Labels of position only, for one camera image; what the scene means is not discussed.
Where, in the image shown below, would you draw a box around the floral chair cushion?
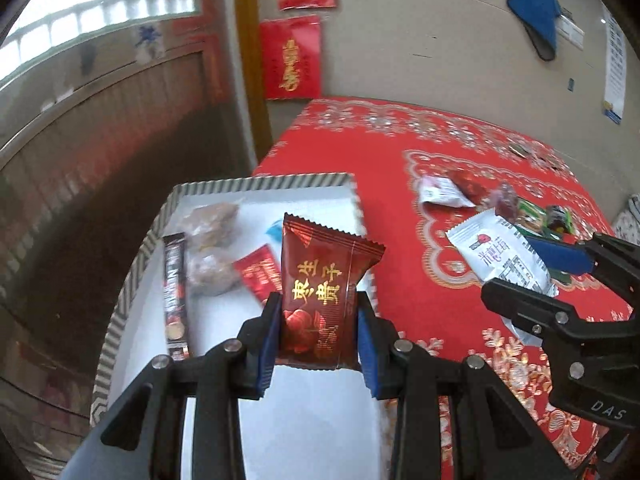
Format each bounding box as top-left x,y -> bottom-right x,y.
612,210 -> 640,246

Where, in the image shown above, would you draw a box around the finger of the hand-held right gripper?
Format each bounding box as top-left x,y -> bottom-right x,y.
481,279 -> 592,348
525,232 -> 640,307

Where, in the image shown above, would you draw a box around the ribbed metal door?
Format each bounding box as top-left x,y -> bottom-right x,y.
0,50 -> 251,461

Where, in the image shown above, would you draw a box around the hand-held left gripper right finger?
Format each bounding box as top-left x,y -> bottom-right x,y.
356,294 -> 576,480

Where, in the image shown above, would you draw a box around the large clear bag of nuts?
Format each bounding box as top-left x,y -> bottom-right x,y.
180,200 -> 241,253

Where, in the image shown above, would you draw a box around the clear crumpled wrappers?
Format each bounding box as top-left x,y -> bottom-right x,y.
530,152 -> 566,171

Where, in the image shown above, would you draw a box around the blue cloth on wall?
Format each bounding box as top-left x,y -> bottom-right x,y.
507,0 -> 563,61

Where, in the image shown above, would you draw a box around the striped gift box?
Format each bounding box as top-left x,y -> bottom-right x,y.
90,172 -> 381,480

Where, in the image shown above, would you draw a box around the small red snack packet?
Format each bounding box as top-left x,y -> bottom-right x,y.
447,169 -> 488,203

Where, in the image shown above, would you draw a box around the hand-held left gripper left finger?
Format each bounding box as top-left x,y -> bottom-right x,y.
60,290 -> 283,480

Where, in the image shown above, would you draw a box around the wall calendar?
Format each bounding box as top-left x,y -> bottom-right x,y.
602,10 -> 626,126

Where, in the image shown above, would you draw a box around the window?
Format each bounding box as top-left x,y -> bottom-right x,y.
0,0 -> 203,86

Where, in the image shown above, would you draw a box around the clear bag of dates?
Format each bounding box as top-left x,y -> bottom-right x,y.
487,184 -> 523,221

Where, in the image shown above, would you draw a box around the long black coffee stick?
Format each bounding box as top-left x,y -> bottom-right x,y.
162,232 -> 193,361

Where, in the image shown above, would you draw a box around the white strawberry snack packet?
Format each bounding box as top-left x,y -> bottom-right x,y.
445,209 -> 558,348
419,176 -> 476,208

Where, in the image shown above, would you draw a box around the wooden door frame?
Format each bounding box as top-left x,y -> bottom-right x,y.
232,0 -> 273,161

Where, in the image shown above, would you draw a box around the white wall switch plate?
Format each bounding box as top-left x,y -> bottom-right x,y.
555,7 -> 586,51

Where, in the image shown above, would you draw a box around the red gold snack packet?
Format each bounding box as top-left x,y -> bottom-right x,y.
232,244 -> 283,308

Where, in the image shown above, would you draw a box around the blue white window picture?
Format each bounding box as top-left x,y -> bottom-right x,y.
132,25 -> 168,63

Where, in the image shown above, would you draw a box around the red couplet strip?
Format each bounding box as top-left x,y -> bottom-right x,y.
197,0 -> 226,106

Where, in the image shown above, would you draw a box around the green white cookie packet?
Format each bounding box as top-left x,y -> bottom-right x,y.
515,199 -> 548,236

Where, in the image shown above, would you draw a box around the dark red jujube packet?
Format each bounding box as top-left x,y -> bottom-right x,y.
274,212 -> 387,371

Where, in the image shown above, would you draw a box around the black green snack packet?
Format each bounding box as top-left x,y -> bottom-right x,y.
545,205 -> 575,235

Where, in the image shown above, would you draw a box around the small clear bag of nuts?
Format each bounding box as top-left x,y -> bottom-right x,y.
187,250 -> 243,297

